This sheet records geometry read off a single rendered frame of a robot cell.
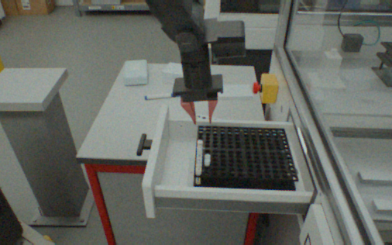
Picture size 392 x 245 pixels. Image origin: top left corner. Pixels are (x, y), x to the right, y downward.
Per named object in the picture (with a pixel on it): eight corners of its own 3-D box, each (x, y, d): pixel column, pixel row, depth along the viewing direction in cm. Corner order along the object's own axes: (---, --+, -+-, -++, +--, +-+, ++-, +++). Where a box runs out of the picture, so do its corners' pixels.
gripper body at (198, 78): (176, 85, 68) (171, 53, 64) (223, 81, 67) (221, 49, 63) (173, 100, 63) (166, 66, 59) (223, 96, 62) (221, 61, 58)
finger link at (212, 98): (189, 115, 73) (183, 79, 68) (220, 113, 72) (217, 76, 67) (187, 132, 67) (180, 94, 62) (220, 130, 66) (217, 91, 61)
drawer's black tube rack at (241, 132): (193, 194, 70) (193, 175, 66) (197, 144, 84) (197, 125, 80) (293, 199, 69) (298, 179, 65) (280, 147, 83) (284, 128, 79)
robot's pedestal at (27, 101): (29, 226, 160) (-37, 104, 114) (50, 182, 184) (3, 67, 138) (86, 226, 160) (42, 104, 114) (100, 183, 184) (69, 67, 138)
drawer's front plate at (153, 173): (146, 219, 67) (141, 184, 61) (164, 134, 90) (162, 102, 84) (155, 219, 67) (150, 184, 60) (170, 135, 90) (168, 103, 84)
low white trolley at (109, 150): (115, 281, 137) (75, 156, 91) (141, 178, 187) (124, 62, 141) (246, 289, 135) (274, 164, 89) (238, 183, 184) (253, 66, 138)
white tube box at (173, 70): (162, 83, 126) (161, 71, 123) (170, 73, 133) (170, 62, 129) (192, 87, 123) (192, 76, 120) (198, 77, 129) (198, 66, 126)
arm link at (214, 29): (175, -9, 53) (173, 33, 50) (243, -16, 51) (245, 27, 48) (187, 34, 64) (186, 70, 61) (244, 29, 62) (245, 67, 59)
